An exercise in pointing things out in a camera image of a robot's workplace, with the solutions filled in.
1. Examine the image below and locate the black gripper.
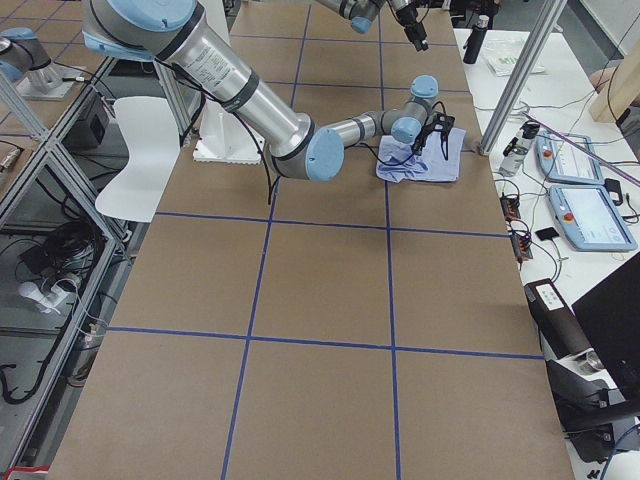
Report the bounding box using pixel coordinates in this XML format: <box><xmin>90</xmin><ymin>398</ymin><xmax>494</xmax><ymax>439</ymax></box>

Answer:
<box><xmin>411</xmin><ymin>120</ymin><xmax>438</xmax><ymax>155</ymax></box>
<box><xmin>394</xmin><ymin>0</ymin><xmax>429</xmax><ymax>51</ymax></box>

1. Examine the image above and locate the light blue striped shirt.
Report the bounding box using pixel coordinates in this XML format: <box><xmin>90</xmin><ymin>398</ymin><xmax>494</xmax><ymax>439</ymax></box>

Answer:
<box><xmin>376</xmin><ymin>127</ymin><xmax>466</xmax><ymax>183</ymax></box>

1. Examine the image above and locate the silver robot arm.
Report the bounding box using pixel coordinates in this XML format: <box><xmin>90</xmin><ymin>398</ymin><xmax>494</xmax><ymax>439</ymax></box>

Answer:
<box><xmin>82</xmin><ymin>1</ymin><xmax>438</xmax><ymax>182</ymax></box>
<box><xmin>318</xmin><ymin>0</ymin><xmax>429</xmax><ymax>51</ymax></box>

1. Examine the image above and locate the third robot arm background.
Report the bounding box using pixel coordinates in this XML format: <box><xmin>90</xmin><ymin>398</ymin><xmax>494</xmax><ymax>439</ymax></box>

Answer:
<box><xmin>1</xmin><ymin>27</ymin><xmax>85</xmax><ymax>101</ymax></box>

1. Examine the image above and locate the black drinking bottle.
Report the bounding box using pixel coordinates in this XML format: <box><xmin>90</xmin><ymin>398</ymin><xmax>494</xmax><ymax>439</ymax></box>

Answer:
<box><xmin>462</xmin><ymin>14</ymin><xmax>490</xmax><ymax>65</ymax></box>

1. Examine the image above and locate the white paper bag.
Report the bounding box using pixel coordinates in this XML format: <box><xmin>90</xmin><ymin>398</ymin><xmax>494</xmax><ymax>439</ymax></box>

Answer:
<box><xmin>481</xmin><ymin>39</ymin><xmax>524</xmax><ymax>77</ymax></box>

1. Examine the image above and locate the clear plastic bottle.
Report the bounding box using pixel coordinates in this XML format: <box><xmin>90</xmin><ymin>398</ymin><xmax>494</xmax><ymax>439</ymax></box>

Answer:
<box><xmin>498</xmin><ymin>121</ymin><xmax>540</xmax><ymax>177</ymax></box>

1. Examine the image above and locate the orange circuit board upper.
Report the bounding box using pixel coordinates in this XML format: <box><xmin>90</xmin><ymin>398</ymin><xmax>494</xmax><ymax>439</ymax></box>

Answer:
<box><xmin>500</xmin><ymin>195</ymin><xmax>521</xmax><ymax>221</ymax></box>

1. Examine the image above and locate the orange circuit board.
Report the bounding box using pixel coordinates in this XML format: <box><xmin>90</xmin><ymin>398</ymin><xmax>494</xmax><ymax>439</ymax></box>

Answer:
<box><xmin>509</xmin><ymin>230</ymin><xmax>533</xmax><ymax>264</ymax></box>
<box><xmin>500</xmin><ymin>195</ymin><xmax>521</xmax><ymax>221</ymax></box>

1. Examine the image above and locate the orange circuit board lower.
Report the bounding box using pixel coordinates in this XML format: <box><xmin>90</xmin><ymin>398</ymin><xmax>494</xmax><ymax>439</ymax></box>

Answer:
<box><xmin>509</xmin><ymin>230</ymin><xmax>533</xmax><ymax>264</ymax></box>

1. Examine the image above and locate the upper teach pendant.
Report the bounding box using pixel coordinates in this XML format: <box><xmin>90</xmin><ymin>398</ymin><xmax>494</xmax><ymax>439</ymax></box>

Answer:
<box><xmin>534</xmin><ymin>130</ymin><xmax>604</xmax><ymax>185</ymax></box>

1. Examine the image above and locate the teach pendant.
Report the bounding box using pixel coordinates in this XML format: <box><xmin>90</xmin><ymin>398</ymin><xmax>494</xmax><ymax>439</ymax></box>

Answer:
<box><xmin>534</xmin><ymin>130</ymin><xmax>604</xmax><ymax>185</ymax></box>
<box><xmin>549</xmin><ymin>184</ymin><xmax>637</xmax><ymax>252</ymax></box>

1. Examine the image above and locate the lower teach pendant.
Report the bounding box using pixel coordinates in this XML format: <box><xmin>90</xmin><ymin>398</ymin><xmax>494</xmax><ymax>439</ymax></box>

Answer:
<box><xmin>549</xmin><ymin>184</ymin><xmax>637</xmax><ymax>252</ymax></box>

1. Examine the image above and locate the black monitor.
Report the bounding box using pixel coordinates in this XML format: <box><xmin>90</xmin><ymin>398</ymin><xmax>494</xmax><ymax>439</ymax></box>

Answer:
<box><xmin>572</xmin><ymin>255</ymin><xmax>639</xmax><ymax>399</ymax></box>

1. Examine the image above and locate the white plastic chair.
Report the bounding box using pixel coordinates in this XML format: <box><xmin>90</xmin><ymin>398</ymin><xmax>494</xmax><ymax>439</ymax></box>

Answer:
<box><xmin>95</xmin><ymin>96</ymin><xmax>181</xmax><ymax>223</ymax></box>

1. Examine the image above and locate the white power strip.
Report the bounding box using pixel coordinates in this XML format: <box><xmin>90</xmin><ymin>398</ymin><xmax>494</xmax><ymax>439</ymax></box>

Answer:
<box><xmin>18</xmin><ymin>282</ymin><xmax>70</xmax><ymax>315</ymax></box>

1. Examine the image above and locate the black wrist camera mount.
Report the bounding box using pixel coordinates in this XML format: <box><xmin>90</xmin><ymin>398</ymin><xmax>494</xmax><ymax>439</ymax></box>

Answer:
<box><xmin>432</xmin><ymin>112</ymin><xmax>455</xmax><ymax>161</ymax></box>

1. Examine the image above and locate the aluminium frame post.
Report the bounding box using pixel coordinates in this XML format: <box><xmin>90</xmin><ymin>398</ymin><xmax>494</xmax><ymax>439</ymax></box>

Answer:
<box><xmin>478</xmin><ymin>0</ymin><xmax>567</xmax><ymax>156</ymax></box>

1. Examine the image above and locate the white camera pillar base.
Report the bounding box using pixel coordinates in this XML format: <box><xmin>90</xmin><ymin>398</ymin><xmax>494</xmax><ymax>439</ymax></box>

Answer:
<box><xmin>193</xmin><ymin>0</ymin><xmax>261</xmax><ymax>165</ymax></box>

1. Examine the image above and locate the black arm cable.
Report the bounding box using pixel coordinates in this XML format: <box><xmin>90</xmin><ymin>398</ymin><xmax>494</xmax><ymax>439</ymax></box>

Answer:
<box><xmin>149</xmin><ymin>54</ymin><xmax>451</xmax><ymax>206</ymax></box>

